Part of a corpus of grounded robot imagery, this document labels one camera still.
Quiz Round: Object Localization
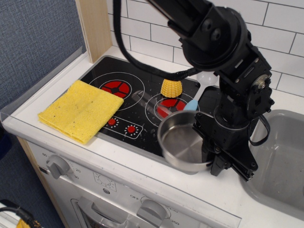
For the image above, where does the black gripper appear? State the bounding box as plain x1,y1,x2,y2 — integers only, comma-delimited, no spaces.
193,112,258,181

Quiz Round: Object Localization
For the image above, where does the stainless steel pot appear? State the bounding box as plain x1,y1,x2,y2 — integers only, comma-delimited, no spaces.
132,91,214,173

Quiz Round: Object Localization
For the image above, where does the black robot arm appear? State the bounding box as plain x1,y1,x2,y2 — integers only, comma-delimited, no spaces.
152,0,274,181

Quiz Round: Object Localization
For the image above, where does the grey sink basin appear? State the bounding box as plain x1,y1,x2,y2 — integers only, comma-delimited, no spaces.
242,110,304,220

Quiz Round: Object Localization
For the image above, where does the grey right oven knob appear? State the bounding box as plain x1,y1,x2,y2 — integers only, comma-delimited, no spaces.
136,199,168,228

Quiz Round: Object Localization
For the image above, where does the grey oven knob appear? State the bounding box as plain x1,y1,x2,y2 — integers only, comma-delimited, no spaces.
46,155,70,180
136,199,168,228

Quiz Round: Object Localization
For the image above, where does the yellow toy corn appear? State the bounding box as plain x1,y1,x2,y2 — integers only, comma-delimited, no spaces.
161,79,182,98

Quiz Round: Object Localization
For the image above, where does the white toy oven front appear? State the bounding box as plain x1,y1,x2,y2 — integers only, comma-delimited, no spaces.
26,141,228,228

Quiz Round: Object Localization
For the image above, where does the yellow folded cloth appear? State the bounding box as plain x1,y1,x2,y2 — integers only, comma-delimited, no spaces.
38,80,124,144

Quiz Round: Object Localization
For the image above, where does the grey left oven knob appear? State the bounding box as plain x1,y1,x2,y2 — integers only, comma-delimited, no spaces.
46,155,70,180

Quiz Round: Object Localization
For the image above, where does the yellow object bottom left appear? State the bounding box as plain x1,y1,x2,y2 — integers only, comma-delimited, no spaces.
16,219,30,228

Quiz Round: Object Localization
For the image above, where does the grey spoon blue handle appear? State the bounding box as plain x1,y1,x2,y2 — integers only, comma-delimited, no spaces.
183,71,219,111

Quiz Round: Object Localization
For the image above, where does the wooden side post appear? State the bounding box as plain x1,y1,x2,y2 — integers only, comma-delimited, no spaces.
75,0,113,64

